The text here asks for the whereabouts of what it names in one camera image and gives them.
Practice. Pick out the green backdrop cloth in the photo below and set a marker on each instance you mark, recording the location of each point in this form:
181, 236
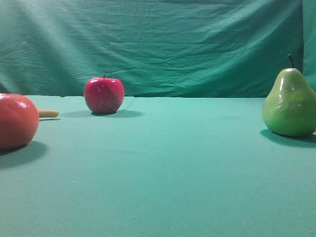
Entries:
157, 48

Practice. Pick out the orange plastic fruit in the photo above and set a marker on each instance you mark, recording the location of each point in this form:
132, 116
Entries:
19, 121

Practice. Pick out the green table cloth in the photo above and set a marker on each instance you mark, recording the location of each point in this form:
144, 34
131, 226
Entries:
159, 167

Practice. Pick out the green plastic pear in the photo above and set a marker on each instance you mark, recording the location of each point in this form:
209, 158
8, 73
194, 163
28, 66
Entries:
290, 107

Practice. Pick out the red plastic apple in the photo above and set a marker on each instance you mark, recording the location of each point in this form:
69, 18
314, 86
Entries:
103, 95

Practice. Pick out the yellow banana tip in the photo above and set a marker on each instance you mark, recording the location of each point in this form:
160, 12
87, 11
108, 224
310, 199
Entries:
48, 113

